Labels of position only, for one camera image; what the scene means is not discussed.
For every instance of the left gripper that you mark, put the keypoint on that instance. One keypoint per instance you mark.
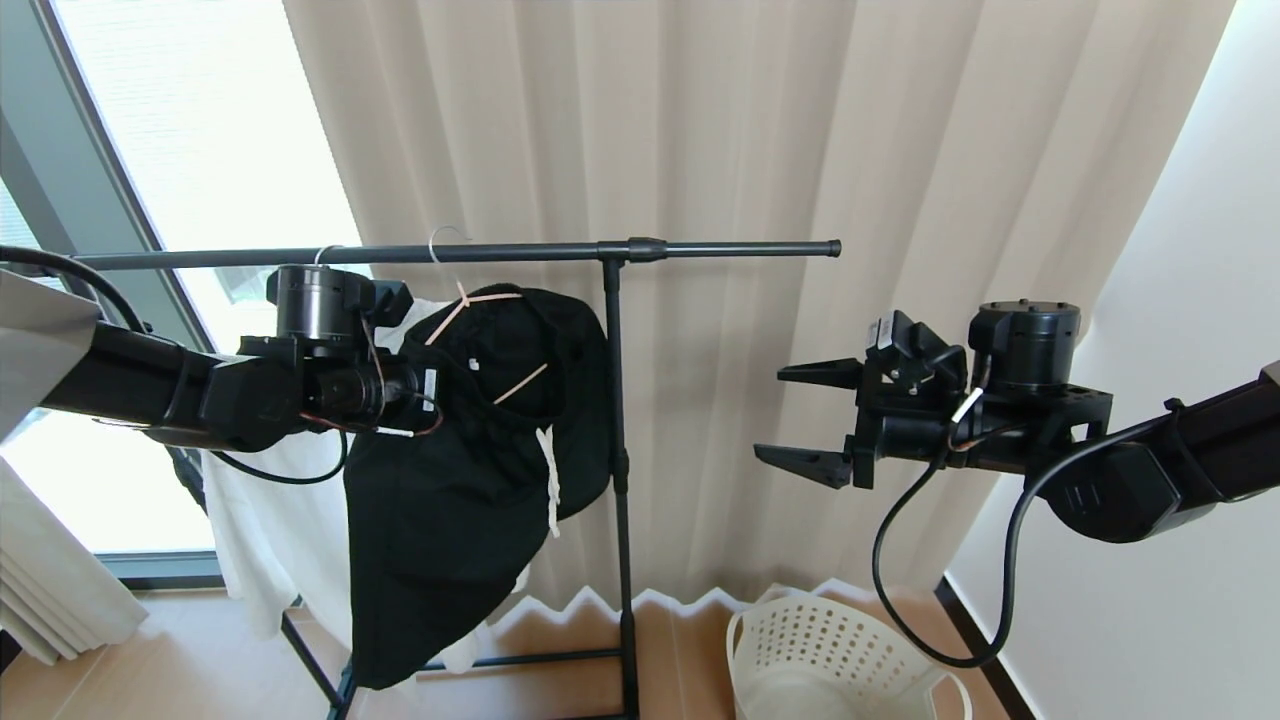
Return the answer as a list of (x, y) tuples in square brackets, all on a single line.
[(385, 388)]

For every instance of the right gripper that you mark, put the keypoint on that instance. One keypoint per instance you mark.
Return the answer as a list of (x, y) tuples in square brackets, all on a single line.
[(910, 435)]

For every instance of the pink clothes hanger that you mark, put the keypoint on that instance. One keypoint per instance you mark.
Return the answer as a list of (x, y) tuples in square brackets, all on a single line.
[(455, 315), (325, 252)]

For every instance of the black garment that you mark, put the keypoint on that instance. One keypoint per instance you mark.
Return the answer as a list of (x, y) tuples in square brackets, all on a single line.
[(450, 520)]

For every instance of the white printed T-shirt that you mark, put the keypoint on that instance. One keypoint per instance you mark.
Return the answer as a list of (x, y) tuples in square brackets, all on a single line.
[(270, 540)]

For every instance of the black clothes rack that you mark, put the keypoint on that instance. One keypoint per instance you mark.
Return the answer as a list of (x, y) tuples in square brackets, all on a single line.
[(700, 248)]

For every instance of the white laundry basket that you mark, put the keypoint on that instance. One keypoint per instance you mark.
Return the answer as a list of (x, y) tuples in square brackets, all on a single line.
[(830, 650)]

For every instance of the beige curtain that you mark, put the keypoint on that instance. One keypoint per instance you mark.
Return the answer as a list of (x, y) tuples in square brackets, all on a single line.
[(700, 120)]

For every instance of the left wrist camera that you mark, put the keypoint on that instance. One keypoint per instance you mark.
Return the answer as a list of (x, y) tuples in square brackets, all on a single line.
[(392, 300)]

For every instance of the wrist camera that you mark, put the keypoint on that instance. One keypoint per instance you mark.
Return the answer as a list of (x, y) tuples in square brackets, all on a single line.
[(910, 350), (392, 300)]

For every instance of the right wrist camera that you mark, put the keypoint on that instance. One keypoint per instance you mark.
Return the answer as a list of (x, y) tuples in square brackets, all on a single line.
[(910, 350)]

